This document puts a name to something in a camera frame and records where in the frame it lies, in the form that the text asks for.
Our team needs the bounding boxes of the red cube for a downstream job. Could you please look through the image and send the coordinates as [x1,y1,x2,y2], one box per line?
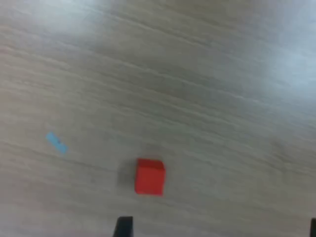
[134,158,165,197]

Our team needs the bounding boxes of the blue tape piece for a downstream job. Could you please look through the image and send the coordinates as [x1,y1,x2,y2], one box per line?
[45,131,69,156]

